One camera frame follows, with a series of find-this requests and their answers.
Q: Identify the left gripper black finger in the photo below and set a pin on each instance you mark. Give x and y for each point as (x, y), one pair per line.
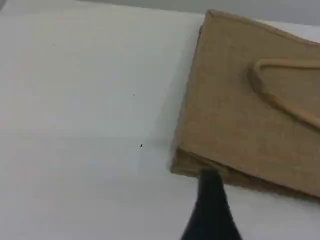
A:
(210, 207)

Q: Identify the brown burlap tote bag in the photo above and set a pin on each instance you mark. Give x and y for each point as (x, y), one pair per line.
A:
(225, 100)

